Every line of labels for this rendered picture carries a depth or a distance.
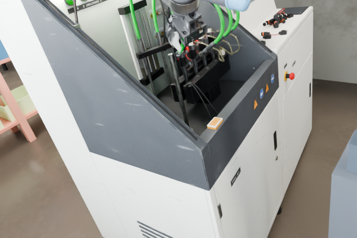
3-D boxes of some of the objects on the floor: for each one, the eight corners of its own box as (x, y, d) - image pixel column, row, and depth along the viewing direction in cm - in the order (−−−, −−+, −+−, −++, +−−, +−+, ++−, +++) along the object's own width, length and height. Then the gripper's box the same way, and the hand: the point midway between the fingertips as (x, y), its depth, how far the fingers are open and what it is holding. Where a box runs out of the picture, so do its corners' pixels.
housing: (139, 263, 158) (7, -29, 88) (105, 244, 174) (-30, -17, 104) (240, 124, 253) (215, -71, 182) (212, 119, 269) (179, -61, 198)
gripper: (171, 31, 69) (177, 67, 89) (218, 3, 70) (213, 45, 91) (153, 5, 71) (163, 46, 92) (199, -20, 73) (198, 25, 93)
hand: (183, 37), depth 91 cm, fingers open, 7 cm apart
